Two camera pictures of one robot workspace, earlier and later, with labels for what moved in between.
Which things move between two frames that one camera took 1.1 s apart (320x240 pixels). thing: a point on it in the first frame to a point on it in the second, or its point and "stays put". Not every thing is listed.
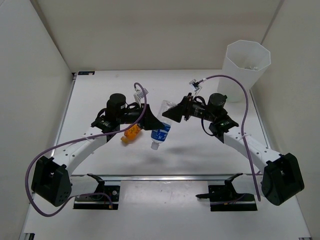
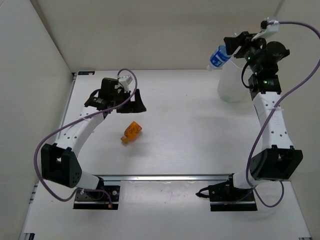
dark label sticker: (86, 72) stays put
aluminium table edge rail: (167, 177) stays put
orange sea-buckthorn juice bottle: (130, 134) stays put
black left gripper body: (129, 115) to (120, 96)
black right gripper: (182, 109) to (243, 41)
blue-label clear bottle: (160, 135) to (219, 58)
